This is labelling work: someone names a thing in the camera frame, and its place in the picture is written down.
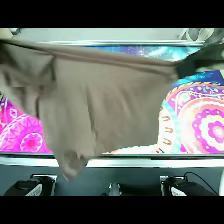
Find beige T-shirt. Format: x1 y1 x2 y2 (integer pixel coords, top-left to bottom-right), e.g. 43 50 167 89
0 38 181 182

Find black cable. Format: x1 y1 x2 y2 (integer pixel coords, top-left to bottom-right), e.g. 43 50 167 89
184 171 219 195

